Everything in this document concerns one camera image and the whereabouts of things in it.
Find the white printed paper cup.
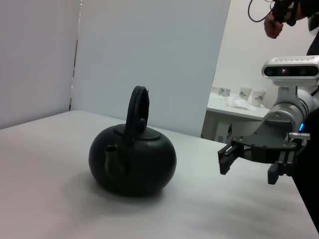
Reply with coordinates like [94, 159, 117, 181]
[239, 84, 254, 103]
[217, 87, 231, 98]
[251, 87, 267, 108]

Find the person's forearm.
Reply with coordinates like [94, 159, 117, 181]
[283, 3, 319, 20]

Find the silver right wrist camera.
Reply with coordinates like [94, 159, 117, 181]
[261, 56, 319, 105]

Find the white backdrop board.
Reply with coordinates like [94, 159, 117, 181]
[70, 0, 232, 147]

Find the thin dark blue cable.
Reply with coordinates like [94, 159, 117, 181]
[247, 0, 275, 22]

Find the black cast iron teapot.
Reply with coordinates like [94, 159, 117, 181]
[88, 85, 178, 198]

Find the right arm silver cable plug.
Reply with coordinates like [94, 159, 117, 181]
[289, 132, 312, 145]

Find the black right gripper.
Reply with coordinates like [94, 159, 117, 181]
[217, 117, 300, 185]

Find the person's hand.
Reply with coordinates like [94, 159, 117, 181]
[263, 10, 285, 39]

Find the white side table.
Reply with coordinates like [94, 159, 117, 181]
[201, 86, 272, 145]

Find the crumpled white tissue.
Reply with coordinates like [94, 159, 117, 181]
[226, 96, 259, 111]

